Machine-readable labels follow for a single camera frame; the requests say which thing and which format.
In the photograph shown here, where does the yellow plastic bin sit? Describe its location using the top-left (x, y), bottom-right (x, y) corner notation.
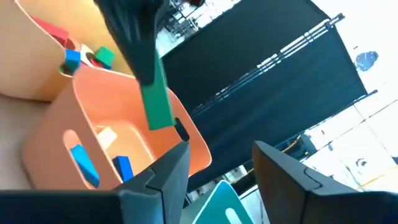
top-left (0, 0), bottom-right (134, 103)

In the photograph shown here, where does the black curtain panel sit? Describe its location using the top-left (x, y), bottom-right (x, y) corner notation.
top-left (186, 26), bottom-right (369, 191)
top-left (160, 0), bottom-right (332, 114)

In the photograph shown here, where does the long green block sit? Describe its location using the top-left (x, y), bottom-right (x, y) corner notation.
top-left (140, 51), bottom-right (175, 131)

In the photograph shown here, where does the yellow rectangular block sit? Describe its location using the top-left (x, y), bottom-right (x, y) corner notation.
top-left (96, 126), bottom-right (118, 150)

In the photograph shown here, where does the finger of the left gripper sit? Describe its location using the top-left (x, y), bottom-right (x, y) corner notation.
top-left (93, 0), bottom-right (170, 86)

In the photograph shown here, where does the small green block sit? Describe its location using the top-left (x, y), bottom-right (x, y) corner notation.
top-left (94, 46), bottom-right (115, 68)

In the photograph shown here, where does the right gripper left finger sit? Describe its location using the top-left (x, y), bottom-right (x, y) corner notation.
top-left (0, 141), bottom-right (191, 224)

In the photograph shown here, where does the red rectangular block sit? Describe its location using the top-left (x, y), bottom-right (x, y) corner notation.
top-left (30, 16), bottom-right (70, 47)

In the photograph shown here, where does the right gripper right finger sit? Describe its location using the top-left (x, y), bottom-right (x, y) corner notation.
top-left (253, 141), bottom-right (398, 224)

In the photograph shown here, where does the teal plastic bin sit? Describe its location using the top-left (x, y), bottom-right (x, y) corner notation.
top-left (191, 179), bottom-right (256, 224)

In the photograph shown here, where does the natural wood arch block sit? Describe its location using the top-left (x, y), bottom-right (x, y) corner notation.
top-left (79, 44), bottom-right (96, 66)

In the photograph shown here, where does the blue rectangular block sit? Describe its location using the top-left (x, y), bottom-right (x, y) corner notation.
top-left (64, 49), bottom-right (81, 74)
top-left (111, 155), bottom-right (134, 183)
top-left (70, 144), bottom-right (101, 189)

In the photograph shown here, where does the orange plastic bin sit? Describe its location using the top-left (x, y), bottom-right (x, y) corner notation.
top-left (22, 65), bottom-right (213, 191)

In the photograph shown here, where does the yellow hanging cable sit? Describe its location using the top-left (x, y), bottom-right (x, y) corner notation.
top-left (279, 135), bottom-right (307, 154)

